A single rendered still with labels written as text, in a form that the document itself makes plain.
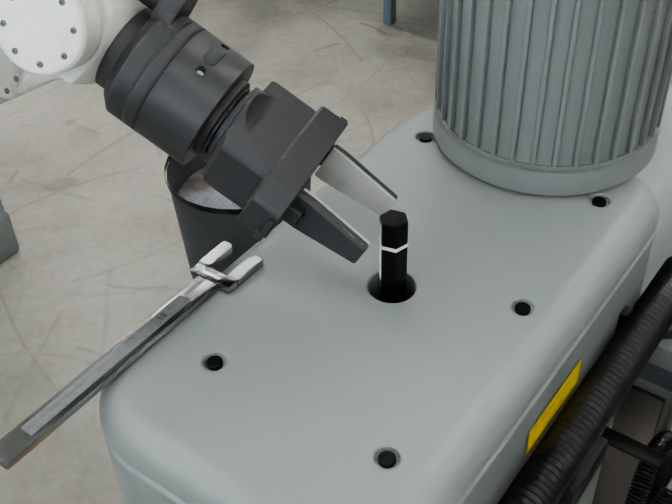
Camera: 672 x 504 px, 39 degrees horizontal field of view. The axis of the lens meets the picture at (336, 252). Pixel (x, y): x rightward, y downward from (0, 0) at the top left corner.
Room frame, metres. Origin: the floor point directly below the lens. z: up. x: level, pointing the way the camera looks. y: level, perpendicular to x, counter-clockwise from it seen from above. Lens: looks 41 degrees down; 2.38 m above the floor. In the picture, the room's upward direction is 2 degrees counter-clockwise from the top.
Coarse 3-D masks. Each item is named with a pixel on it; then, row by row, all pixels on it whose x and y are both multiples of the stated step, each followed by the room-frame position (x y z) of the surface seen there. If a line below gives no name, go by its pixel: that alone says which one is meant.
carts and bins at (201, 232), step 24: (168, 168) 2.50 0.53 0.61; (192, 168) 2.62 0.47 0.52; (192, 192) 2.50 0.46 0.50; (216, 192) 2.50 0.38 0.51; (192, 216) 2.30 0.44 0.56; (216, 216) 2.26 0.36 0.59; (192, 240) 2.33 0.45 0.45; (216, 240) 2.27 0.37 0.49; (240, 240) 2.26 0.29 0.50; (192, 264) 2.37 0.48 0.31
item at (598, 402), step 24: (648, 288) 0.61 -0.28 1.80; (624, 312) 0.58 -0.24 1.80; (648, 312) 0.58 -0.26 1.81; (624, 336) 0.55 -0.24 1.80; (648, 336) 0.55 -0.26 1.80; (600, 360) 0.53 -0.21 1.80; (624, 360) 0.52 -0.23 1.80; (648, 360) 0.54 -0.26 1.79; (600, 384) 0.50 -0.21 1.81; (624, 384) 0.50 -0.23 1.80; (576, 408) 0.47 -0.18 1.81; (600, 408) 0.47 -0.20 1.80; (552, 432) 0.45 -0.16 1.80; (576, 432) 0.45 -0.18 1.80; (600, 432) 0.46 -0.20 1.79; (552, 456) 0.43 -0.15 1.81; (576, 456) 0.43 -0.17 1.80; (528, 480) 0.41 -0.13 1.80; (552, 480) 0.41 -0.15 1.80
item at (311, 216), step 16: (304, 192) 0.52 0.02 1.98; (288, 208) 0.52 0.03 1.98; (304, 208) 0.52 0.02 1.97; (320, 208) 0.52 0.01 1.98; (304, 224) 0.52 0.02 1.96; (320, 224) 0.51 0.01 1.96; (336, 224) 0.51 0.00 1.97; (320, 240) 0.51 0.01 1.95; (336, 240) 0.51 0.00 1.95; (352, 240) 0.50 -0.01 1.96; (352, 256) 0.50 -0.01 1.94
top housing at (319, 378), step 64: (320, 192) 0.65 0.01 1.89; (448, 192) 0.64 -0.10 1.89; (512, 192) 0.64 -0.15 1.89; (640, 192) 0.63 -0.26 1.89; (320, 256) 0.57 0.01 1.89; (448, 256) 0.56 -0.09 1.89; (512, 256) 0.56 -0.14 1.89; (576, 256) 0.56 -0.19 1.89; (640, 256) 0.60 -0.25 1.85; (192, 320) 0.50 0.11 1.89; (256, 320) 0.50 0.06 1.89; (320, 320) 0.49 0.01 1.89; (384, 320) 0.49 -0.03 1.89; (448, 320) 0.49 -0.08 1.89; (512, 320) 0.49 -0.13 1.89; (576, 320) 0.50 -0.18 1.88; (128, 384) 0.44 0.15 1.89; (192, 384) 0.44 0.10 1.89; (256, 384) 0.43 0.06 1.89; (320, 384) 0.43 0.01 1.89; (384, 384) 0.43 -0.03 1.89; (448, 384) 0.43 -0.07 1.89; (512, 384) 0.43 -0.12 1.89; (576, 384) 0.51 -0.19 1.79; (128, 448) 0.40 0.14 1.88; (192, 448) 0.38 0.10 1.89; (256, 448) 0.38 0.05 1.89; (320, 448) 0.38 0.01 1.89; (384, 448) 0.38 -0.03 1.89; (448, 448) 0.38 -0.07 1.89; (512, 448) 0.42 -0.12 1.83
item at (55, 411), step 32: (224, 256) 0.57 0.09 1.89; (256, 256) 0.56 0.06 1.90; (192, 288) 0.53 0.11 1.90; (224, 288) 0.53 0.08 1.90; (160, 320) 0.49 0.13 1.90; (128, 352) 0.46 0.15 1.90; (96, 384) 0.43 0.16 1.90; (32, 416) 0.41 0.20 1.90; (64, 416) 0.41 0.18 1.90; (0, 448) 0.38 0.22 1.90; (32, 448) 0.38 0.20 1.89
